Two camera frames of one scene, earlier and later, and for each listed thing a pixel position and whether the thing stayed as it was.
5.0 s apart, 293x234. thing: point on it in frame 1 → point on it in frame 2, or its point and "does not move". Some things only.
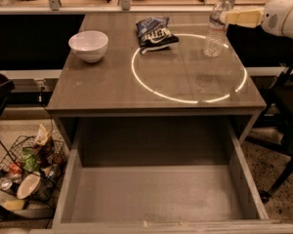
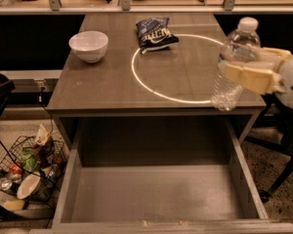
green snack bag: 29,161 does not move
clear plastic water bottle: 217,28 → 226,95
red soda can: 15,173 does not move
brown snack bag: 45,143 does not move
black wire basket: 29,168 does not move
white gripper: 273,18 → 292,82
